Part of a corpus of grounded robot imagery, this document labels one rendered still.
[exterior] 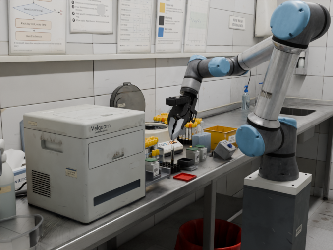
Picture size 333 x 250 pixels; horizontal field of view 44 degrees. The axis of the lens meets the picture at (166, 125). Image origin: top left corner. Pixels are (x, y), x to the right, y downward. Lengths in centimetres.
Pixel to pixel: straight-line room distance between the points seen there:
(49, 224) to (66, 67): 89
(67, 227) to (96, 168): 18
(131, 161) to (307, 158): 295
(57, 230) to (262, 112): 75
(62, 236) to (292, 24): 90
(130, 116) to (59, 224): 38
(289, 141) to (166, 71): 120
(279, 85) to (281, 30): 18
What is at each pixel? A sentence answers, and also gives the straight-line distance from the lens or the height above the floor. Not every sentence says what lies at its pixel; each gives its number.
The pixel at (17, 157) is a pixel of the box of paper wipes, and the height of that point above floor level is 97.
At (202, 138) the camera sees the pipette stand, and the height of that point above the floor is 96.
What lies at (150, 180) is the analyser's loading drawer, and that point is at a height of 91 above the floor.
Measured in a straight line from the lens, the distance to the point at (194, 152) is 178.
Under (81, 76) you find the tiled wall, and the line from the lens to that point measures 200.
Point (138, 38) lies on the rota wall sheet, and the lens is 231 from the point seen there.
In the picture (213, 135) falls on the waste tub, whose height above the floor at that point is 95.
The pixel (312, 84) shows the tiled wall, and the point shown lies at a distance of 398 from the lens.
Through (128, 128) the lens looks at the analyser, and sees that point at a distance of 128.
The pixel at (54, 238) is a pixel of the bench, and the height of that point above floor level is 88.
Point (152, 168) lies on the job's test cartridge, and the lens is 146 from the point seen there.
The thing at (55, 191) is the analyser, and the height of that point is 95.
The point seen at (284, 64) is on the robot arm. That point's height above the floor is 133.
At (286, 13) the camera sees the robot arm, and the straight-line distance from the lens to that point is 133.
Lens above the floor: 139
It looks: 11 degrees down
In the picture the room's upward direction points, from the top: 1 degrees clockwise
